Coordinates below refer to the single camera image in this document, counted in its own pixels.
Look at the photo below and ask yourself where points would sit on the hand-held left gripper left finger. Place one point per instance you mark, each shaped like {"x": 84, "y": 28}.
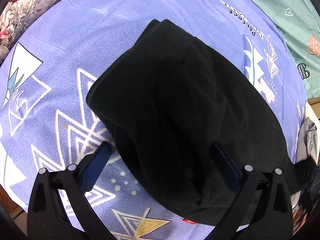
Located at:
{"x": 97, "y": 165}

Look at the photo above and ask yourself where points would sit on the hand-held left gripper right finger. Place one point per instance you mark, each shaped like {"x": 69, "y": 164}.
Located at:
{"x": 227, "y": 166}

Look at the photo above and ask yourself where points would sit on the black pants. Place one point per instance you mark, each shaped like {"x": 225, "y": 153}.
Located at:
{"x": 180, "y": 100}

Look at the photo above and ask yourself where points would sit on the grey and white garment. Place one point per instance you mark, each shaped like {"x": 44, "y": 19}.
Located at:
{"x": 308, "y": 135}

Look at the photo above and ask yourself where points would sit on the purple patterned bedsheet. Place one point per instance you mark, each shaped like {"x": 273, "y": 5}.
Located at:
{"x": 100, "y": 30}

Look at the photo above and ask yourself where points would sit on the green printed bedsheet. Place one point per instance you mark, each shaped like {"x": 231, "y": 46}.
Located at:
{"x": 287, "y": 10}

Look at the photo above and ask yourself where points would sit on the red floral blanket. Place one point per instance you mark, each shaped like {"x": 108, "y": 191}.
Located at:
{"x": 22, "y": 7}

